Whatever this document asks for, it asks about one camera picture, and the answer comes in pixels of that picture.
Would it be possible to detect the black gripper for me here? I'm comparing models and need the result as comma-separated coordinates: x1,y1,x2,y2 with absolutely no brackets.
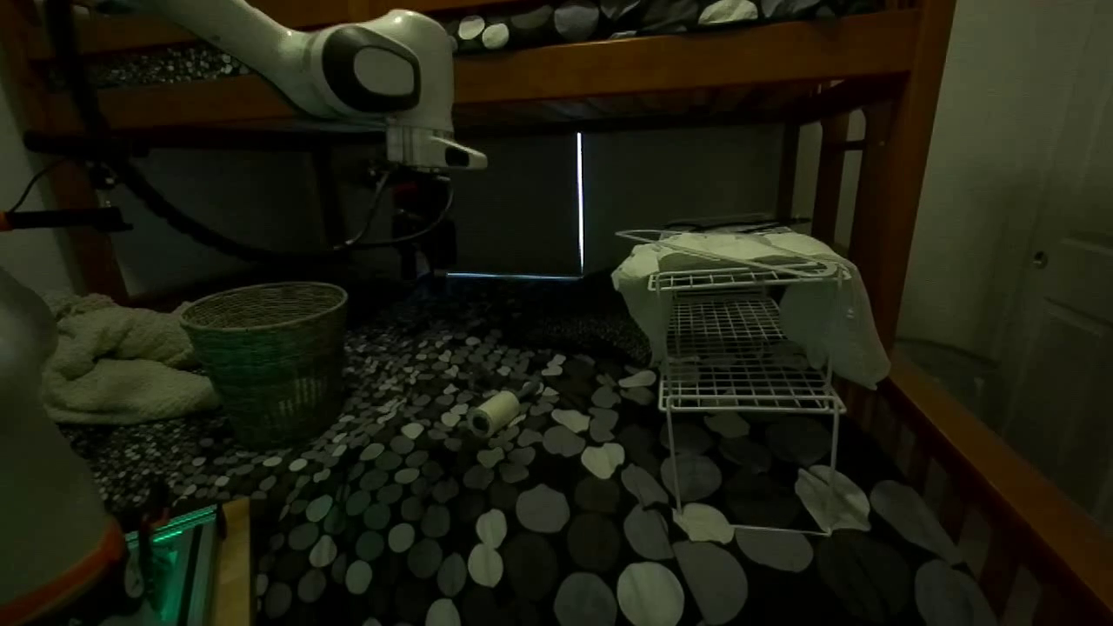
388,170,459,281

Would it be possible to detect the green woven basket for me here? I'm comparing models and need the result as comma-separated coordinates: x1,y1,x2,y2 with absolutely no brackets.
181,280,350,453

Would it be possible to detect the dark pebble pattern bedspread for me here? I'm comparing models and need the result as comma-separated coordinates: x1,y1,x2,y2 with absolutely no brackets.
54,280,1010,626

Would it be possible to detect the crumpled cream towel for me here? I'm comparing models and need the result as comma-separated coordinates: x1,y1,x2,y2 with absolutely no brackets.
42,294,222,428

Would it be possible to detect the wooden plank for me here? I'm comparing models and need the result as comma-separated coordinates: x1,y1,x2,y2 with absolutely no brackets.
213,494,256,626

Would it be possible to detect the black clamp bar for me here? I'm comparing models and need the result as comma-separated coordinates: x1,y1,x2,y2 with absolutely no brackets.
0,206,133,237

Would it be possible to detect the green translucent box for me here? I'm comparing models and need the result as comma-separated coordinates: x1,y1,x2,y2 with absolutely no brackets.
119,500,227,626

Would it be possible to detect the white cloth on rack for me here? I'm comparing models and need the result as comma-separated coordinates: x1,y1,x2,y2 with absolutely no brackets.
609,226,893,392

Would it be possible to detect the white cone with orange rim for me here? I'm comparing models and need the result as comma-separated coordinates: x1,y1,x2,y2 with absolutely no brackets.
0,268,127,626

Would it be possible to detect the white door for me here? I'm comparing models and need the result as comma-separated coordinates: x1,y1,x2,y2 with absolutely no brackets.
899,0,1113,519

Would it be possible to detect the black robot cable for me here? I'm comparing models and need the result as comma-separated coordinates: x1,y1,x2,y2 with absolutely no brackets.
37,0,459,260

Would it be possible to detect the wooden bunk bed frame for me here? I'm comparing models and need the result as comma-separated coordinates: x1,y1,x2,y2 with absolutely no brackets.
0,0,1113,626

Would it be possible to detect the white wire shelf rack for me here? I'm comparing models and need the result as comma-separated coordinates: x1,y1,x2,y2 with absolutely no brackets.
612,224,853,538

